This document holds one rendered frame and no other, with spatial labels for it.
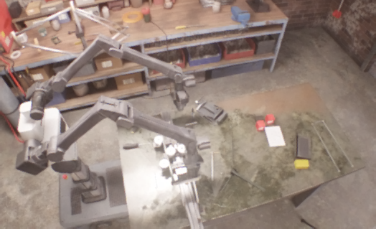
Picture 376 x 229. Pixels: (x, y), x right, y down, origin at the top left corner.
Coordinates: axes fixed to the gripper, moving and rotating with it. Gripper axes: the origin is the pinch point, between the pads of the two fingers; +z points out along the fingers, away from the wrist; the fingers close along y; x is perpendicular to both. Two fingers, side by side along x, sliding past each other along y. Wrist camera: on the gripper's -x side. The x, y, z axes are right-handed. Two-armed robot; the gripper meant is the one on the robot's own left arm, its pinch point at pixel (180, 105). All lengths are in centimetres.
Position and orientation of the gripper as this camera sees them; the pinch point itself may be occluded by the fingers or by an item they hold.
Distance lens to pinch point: 163.5
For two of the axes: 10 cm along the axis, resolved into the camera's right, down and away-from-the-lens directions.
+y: 9.4, -2.6, 1.9
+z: 0.7, 7.5, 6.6
